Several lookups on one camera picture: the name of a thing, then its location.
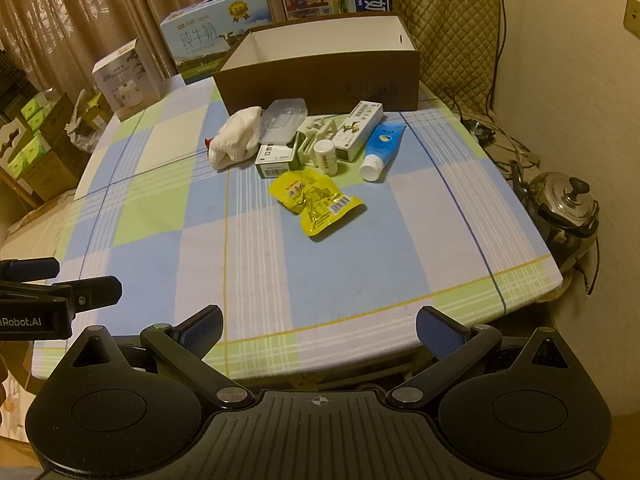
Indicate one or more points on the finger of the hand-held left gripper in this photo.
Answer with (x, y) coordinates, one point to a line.
(95, 290)
(30, 267)

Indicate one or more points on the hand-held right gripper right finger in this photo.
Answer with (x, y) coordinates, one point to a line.
(436, 334)

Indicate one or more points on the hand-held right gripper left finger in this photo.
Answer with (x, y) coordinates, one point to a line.
(202, 330)

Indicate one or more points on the yellow snack packet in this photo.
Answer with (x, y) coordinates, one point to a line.
(310, 200)

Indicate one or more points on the green white medicine box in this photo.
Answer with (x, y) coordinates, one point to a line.
(274, 160)

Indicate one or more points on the blue cream tube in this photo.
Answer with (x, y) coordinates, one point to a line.
(382, 145)

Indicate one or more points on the white cloth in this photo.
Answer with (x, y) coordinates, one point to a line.
(235, 135)

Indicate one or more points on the brown cardboard box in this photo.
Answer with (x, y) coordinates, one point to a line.
(320, 85)

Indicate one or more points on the checked tablecloth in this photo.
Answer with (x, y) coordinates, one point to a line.
(150, 260)

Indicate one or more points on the cardboard boxes of green packs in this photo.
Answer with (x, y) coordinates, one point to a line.
(35, 155)

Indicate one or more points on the clear plastic bag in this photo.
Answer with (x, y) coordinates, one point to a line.
(87, 120)

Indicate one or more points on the white appliance box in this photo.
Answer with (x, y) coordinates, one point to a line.
(125, 90)

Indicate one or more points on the small white bottle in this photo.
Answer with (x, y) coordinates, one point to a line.
(326, 157)

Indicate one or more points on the long white box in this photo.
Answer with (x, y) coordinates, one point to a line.
(357, 130)

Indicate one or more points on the clear plastic case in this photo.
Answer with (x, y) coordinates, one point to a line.
(280, 120)

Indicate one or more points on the white plastic clip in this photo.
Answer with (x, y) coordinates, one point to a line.
(312, 132)

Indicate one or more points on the beige curtain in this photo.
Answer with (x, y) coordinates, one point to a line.
(75, 0)

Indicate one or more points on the light blue milk carton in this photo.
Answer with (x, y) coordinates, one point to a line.
(210, 35)

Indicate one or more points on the chair with quilted cover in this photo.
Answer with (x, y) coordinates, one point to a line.
(450, 35)

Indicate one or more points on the wall outlet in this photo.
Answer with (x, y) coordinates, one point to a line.
(633, 16)

